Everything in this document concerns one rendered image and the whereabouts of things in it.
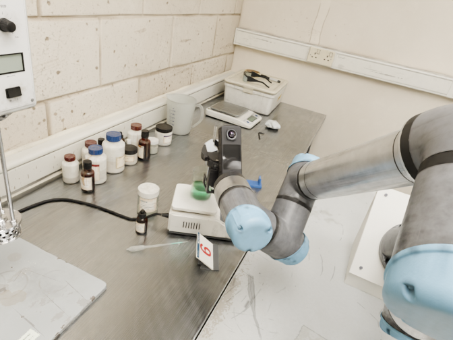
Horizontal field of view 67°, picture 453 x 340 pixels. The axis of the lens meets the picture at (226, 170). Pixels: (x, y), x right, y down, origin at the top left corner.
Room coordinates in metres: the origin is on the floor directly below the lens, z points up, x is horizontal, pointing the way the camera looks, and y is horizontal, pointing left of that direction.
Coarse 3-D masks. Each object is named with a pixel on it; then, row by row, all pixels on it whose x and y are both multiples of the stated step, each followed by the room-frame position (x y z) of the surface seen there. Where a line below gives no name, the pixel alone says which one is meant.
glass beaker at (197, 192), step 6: (198, 168) 0.81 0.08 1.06; (204, 168) 0.82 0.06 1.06; (198, 174) 0.81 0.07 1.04; (192, 180) 0.77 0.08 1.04; (198, 180) 0.76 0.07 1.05; (192, 186) 0.77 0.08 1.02; (198, 186) 0.76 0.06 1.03; (192, 192) 0.77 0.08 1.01; (198, 192) 0.76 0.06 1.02; (204, 192) 0.76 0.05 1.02; (198, 198) 0.76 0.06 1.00; (204, 198) 0.76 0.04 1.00; (210, 198) 0.78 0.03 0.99
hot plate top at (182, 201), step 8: (184, 184) 0.83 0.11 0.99; (176, 192) 0.78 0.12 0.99; (184, 192) 0.79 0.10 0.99; (176, 200) 0.74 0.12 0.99; (184, 200) 0.75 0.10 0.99; (192, 200) 0.76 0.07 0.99; (176, 208) 0.71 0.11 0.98; (184, 208) 0.72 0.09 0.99; (192, 208) 0.72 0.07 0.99; (200, 208) 0.73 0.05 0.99; (208, 208) 0.74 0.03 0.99; (216, 208) 0.74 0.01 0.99
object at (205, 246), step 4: (200, 236) 0.68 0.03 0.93; (200, 240) 0.67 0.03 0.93; (204, 240) 0.68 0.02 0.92; (200, 244) 0.65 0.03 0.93; (204, 244) 0.67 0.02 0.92; (208, 244) 0.68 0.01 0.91; (200, 248) 0.64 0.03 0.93; (204, 248) 0.65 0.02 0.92; (208, 248) 0.67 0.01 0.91; (200, 252) 0.63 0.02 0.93; (204, 252) 0.64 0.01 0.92; (208, 252) 0.65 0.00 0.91; (200, 256) 0.61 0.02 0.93; (204, 256) 0.63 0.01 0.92; (208, 256) 0.64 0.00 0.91; (204, 260) 0.61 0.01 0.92; (208, 260) 0.62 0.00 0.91; (208, 264) 0.61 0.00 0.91
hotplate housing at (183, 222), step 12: (168, 216) 0.74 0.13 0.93; (180, 216) 0.71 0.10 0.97; (192, 216) 0.72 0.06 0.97; (204, 216) 0.72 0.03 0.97; (216, 216) 0.74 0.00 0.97; (168, 228) 0.71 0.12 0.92; (180, 228) 0.71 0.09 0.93; (192, 228) 0.71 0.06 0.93; (204, 228) 0.72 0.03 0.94; (216, 228) 0.72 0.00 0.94
